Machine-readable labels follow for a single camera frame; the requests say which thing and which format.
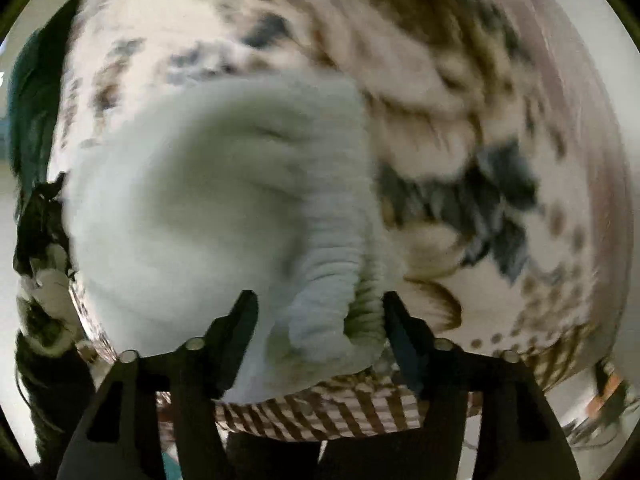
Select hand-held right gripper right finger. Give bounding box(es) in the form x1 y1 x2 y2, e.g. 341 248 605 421
382 290 581 480

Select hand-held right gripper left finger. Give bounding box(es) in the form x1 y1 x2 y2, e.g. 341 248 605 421
56 289 260 480

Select pale green pants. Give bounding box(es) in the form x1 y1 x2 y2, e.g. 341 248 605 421
62 72 406 406

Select dark green cloth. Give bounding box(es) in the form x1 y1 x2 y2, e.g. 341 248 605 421
7 0 83 188

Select orange object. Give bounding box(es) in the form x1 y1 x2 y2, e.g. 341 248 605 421
589 357 632 428

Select floral blanket with checked border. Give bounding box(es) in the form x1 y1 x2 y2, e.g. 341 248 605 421
17 0 636 443

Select grey cable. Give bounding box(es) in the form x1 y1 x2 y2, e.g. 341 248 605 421
562 417 623 450

